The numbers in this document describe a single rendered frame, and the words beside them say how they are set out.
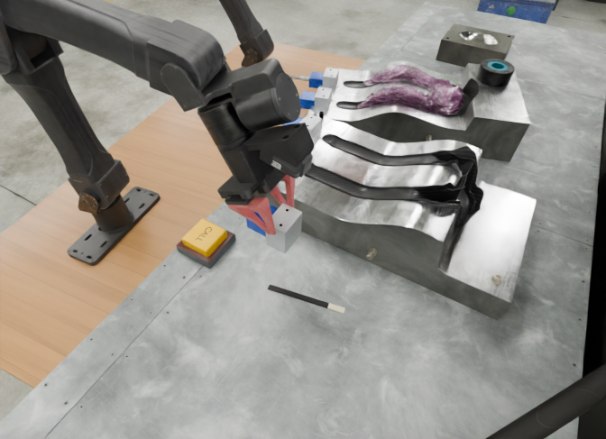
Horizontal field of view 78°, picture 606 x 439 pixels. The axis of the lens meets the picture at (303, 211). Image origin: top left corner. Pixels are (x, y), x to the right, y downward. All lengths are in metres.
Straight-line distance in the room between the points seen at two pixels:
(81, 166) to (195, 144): 0.36
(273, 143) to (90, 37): 0.24
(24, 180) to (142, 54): 2.09
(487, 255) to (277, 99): 0.46
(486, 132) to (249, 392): 0.74
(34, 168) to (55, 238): 1.71
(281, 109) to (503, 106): 0.67
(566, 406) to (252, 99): 0.53
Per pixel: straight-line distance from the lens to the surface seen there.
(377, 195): 0.71
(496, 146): 1.00
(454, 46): 1.39
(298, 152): 0.45
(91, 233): 0.85
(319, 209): 0.68
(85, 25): 0.52
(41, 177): 2.50
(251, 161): 0.49
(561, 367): 0.74
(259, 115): 0.45
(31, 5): 0.56
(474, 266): 0.70
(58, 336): 0.76
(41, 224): 0.94
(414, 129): 0.95
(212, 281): 0.71
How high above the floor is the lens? 1.39
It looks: 48 degrees down
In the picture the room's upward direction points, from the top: straight up
